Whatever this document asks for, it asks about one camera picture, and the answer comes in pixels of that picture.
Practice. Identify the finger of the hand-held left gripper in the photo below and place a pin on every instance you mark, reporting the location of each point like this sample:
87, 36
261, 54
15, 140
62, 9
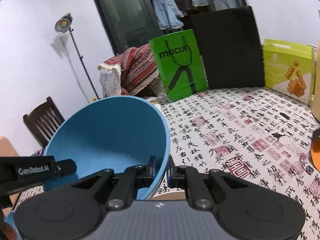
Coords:
67, 167

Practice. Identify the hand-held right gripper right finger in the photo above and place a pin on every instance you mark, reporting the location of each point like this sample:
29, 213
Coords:
170, 173

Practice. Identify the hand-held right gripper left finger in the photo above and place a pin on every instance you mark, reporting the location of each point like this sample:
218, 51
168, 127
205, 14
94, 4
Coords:
153, 168

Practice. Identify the cream round plate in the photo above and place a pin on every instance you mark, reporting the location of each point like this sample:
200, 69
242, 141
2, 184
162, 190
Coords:
172, 195

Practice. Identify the person's left hand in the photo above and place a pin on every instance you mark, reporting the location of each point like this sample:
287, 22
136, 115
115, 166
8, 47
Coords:
7, 233

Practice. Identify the grey purple pouch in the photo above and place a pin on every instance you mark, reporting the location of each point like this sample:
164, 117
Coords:
38, 152

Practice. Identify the pink hard-shell suitcase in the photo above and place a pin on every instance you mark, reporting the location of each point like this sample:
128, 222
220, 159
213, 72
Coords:
7, 147

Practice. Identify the dark wooden chair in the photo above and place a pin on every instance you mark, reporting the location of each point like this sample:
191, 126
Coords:
42, 122

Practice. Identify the calligraphy print tablecloth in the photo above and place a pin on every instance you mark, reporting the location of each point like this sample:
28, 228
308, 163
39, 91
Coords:
237, 135

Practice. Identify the green paper bag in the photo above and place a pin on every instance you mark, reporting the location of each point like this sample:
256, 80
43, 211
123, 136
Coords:
160, 75

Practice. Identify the red patterned blanket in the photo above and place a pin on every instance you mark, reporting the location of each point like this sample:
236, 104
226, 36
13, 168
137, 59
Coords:
135, 67

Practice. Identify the black paper bag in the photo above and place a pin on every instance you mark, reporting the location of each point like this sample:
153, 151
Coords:
230, 50

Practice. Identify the studio lamp on stand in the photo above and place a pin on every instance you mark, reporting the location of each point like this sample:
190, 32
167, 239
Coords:
62, 23

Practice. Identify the yellow-green snack box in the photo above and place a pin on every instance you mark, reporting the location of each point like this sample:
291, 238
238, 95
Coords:
277, 72

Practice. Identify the dark framed glass door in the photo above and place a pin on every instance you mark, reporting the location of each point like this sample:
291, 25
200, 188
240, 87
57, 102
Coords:
120, 17

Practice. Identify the hanging light blue shirt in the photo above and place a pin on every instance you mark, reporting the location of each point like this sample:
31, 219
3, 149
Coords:
165, 7

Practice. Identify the beige thermos jug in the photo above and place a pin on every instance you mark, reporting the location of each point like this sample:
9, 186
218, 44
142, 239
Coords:
317, 92

